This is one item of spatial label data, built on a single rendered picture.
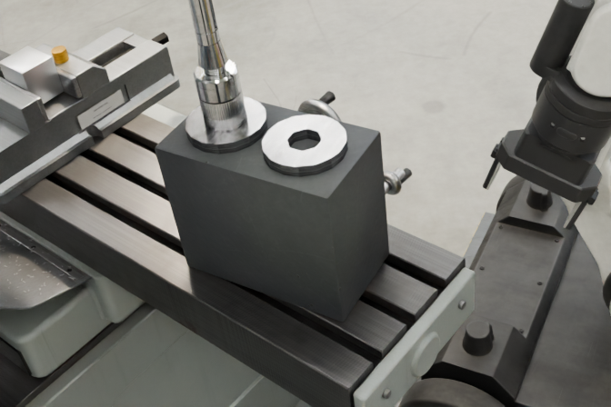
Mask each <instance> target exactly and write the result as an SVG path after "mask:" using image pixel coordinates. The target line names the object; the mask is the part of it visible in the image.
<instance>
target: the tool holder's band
mask: <svg viewBox="0 0 611 407"><path fill-rule="evenodd" d="M238 76H239V73H238V68H237V65H236V63H234V62H233V61H230V60H228V62H227V64H226V65H225V70H224V72H223V73H221V74H216V75H210V74H206V73H205V71H204V69H203V68H201V67H200V66H198V67H197V68H196V69H195V71H194V78H195V84H196V85H197V86H198V87H200V88H202V89H206V90H218V89H222V88H225V87H228V86H229V85H231V84H233V83H234V82H235V81H236V80H237V78H238Z"/></svg>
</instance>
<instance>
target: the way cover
mask: <svg viewBox="0 0 611 407"><path fill-rule="evenodd" d="M1 224H2V225H1ZM5 224H7V225H5ZM4 229H6V230H4ZM8 235H11V236H10V237H7V236H8ZM8 238H9V240H8ZM0 240H2V241H1V242H0V245H2V246H0V249H1V248H3V247H5V249H1V250H0V309H20V310H25V309H31V308H35V307H36V306H39V305H41V304H43V303H46V302H48V301H50V300H52V299H54V298H55V297H56V296H58V295H60V294H62V293H65V292H67V291H69V290H71V289H73V288H75V287H76V286H78V285H80V284H82V283H85V282H87V281H89V280H91V279H92V276H90V275H88V274H86V273H84V272H83V271H81V270H80V269H78V268H76V267H75V266H73V265H72V264H71V263H69V262H67V261H66V260H64V259H63V258H61V257H60V256H58V255H56V254H55V253H53V252H51V251H50V250H48V249H46V248H45V247H44V246H43V245H41V244H40V243H37V242H36V241H34V240H32V239H31V238H30V237H28V236H26V235H25V234H23V233H21V232H20V231H18V230H16V229H15V228H14V227H13V226H11V225H10V224H8V223H6V222H4V221H3V220H1V219H0ZM29 240H32V242H31V241H29ZM20 243H21V244H20ZM13 244H15V246H13ZM18 244H20V245H18ZM27 246H28V248H27ZM33 247H34V249H32V248H33ZM2 250H4V251H2ZM30 251H35V252H36V253H34V252H32V253H31V252H30ZM49 253H50V254H49ZM9 256H10V257H11V258H10V257H9ZM17 256H18V258H17ZM46 258H47V259H46ZM16 260H17V262H16ZM37 263H38V264H37ZM43 263H44V264H43ZM19 264H21V265H20V266H18V265H19ZM27 264H29V265H27ZM4 265H5V266H7V267H5V266H4ZM62 265H63V267H62ZM68 266H71V268H69V267H68ZM20 269H21V270H20ZM18 270H20V271H18ZM33 270H34V271H33ZM49 271H51V272H49ZM43 272H47V273H43ZM14 273H15V275H14ZM16 273H17V274H16ZM63 273H64V275H60V274H63ZM27 275H30V276H34V277H31V278H30V276H27ZM47 276H49V277H47ZM46 277H47V278H46ZM54 277H55V278H54ZM68 277H72V278H74V277H75V279H74V280H73V279H71V278H68ZM7 279H8V281H7ZM21 279H23V280H22V281H21ZM23 281H24V282H25V283H24V282H23ZM44 283H45V285H46V286H44ZM58 283H59V284H58ZM57 284H58V285H57ZM41 285H43V286H41ZM8 287H9V289H8ZM17 287H18V288H17ZM39 288H41V290H39ZM28 290H29V292H28ZM2 291H3V292H2ZM24 291H26V293H25V292H24ZM40 293H41V294H40ZM15 298H16V299H15ZM18 299H19V300H18Z"/></svg>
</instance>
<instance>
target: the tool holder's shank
mask: <svg viewBox="0 0 611 407"><path fill-rule="evenodd" d="M188 4H189V7H190V12H191V16H192V20H193V24H194V29H195V36H196V40H197V52H198V65H199V66H200V67H201V68H203V69H204V71H205V73H206V74H210V75H216V74H221V73H223V72H224V70H225V65H226V64H227V62H228V56H227V54H226V51H225V48H224V45H223V43H222V40H221V37H220V34H219V29H218V24H217V20H216V15H215V7H214V2H213V0H188Z"/></svg>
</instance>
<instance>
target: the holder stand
mask: <svg viewBox="0 0 611 407"><path fill-rule="evenodd" d="M244 101H245V110H246V115H247V117H246V120H245V122H244V123H243V124H242V125H240V126H239V127H237V128H236V129H234V130H231V131H226V132H216V131H213V130H210V129H208V128H207V127H206V126H205V121H204V117H203V114H202V110H201V105H199V106H198V107H197V108H196V109H195V110H193V112H192V113H191V114H190V115H189V116H188V117H187V118H186V119H185V120H184V121H182V122H181V123H180V124H179V125H178V126H177V127H176V128H175V129H174V130H173V131H172V132H171V133H170V134H169V135H168V136H166V137H165V138H164V139H163V140H162V141H161V142H160V143H159V144H158V145H157V146H156V147H155V154H156V158H157V161H158V164H159V167H160V171H161V174H162V177H163V180H164V184H165V189H166V192H167V196H168V199H169V203H170V205H171V208H172V212H173V215H174V218H175V224H176V227H177V231H178V233H179V237H180V240H181V244H182V246H183V250H184V253H185V258H186V262H187V264H188V265H189V266H190V267H193V268H195V269H197V270H200V271H203V272H205V273H210V274H212V275H214V276H217V277H220V278H223V279H225V280H228V281H230V282H233V283H237V284H240V285H243V286H244V287H247V288H250V289H253V290H255V291H258V292H260V293H264V294H267V295H270V296H273V297H275V298H277V299H280V300H283V301H285V302H288V303H292V304H294V305H297V306H300V307H303V308H305V309H307V310H310V311H313V312H315V313H320V314H323V315H324V316H327V317H330V318H333V319H335V320H338V321H340V322H343V321H344V320H345V319H346V317H347V316H348V314H350V312H351V311H352V309H353V308H354V306H355V305H356V303H357V301H358V300H359V298H360V297H361V295H362V294H363V292H364V291H365V289H366V287H367V286H368V285H369V284H370V282H371V281H372V279H373V278H374V276H375V275H376V273H377V271H378V270H379V268H380V267H381V265H382V264H383V262H384V261H385V259H386V257H387V256H388V255H389V244H388V231H387V219H386V195H385V182H384V169H383V156H382V144H381V134H380V132H379V131H377V130H373V129H369V128H365V127H362V126H358V125H354V124H348V123H344V122H339V121H336V120H334V119H331V118H329V117H326V116H323V115H314V114H307V113H303V112H299V111H296V110H291V109H287V108H284V107H280V106H276V105H272V104H266V103H262V102H258V101H256V100H254V99H251V98H249V97H244Z"/></svg>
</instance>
